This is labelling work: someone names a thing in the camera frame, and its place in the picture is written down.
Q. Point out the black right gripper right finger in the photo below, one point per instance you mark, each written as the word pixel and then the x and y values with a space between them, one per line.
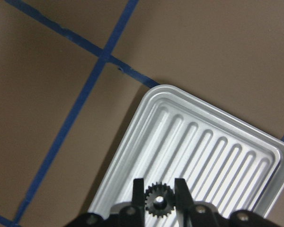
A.
pixel 183 202

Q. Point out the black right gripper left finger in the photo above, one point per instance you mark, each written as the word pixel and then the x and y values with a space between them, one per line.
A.
pixel 138 202

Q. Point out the silver ribbed metal tray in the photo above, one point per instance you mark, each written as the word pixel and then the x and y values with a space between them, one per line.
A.
pixel 173 134

